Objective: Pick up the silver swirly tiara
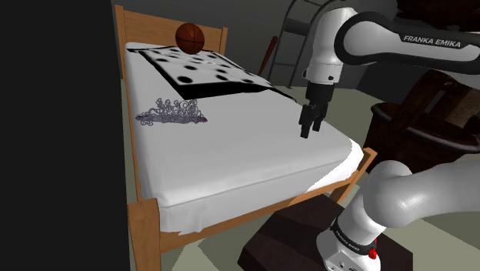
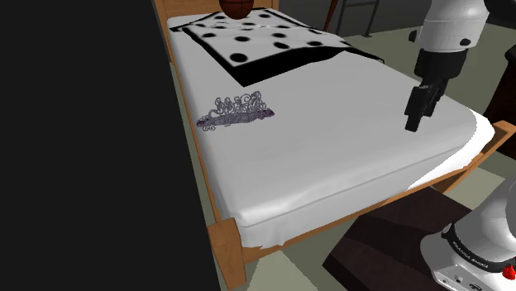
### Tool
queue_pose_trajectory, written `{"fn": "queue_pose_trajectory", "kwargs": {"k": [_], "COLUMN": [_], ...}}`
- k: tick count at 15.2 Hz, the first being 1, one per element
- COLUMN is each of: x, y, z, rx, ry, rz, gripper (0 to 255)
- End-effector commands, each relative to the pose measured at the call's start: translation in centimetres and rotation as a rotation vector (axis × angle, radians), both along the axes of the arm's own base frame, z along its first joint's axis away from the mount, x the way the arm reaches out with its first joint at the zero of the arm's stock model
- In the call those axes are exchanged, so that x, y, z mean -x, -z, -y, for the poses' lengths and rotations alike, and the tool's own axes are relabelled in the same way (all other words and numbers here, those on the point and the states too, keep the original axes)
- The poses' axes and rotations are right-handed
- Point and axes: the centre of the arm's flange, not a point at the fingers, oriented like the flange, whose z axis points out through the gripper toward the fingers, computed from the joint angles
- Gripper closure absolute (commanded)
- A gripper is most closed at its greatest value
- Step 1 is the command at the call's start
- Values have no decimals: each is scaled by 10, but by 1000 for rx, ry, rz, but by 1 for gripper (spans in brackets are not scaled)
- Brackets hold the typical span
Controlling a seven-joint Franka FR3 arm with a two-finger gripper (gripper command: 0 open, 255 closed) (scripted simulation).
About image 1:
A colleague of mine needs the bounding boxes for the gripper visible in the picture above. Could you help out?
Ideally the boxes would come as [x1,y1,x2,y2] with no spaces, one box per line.
[298,82,335,139]

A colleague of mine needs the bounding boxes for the brown baseball bat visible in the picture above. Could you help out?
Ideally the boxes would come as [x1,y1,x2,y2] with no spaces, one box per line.
[257,35,279,78]

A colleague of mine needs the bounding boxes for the grey metal ladder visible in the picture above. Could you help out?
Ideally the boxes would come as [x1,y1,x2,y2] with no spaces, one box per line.
[266,0,338,89]

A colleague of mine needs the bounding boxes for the wooden bed with white mattress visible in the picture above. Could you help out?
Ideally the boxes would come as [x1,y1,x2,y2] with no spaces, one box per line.
[113,4,378,271]

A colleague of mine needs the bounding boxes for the dark wooden round table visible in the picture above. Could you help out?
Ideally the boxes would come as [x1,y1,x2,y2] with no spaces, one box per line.
[362,68,480,176]

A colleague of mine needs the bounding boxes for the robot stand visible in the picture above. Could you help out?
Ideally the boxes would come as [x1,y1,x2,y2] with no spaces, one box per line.
[236,193,414,271]

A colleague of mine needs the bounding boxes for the white black-dotted blanket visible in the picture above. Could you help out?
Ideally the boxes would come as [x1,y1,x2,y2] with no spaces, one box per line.
[127,45,297,102]

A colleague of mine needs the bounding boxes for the brown basketball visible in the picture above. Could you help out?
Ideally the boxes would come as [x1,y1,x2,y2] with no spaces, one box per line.
[175,22,206,55]

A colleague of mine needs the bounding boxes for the silver wire tiara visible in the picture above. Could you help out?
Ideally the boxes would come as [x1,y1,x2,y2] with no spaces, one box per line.
[135,98,208,127]

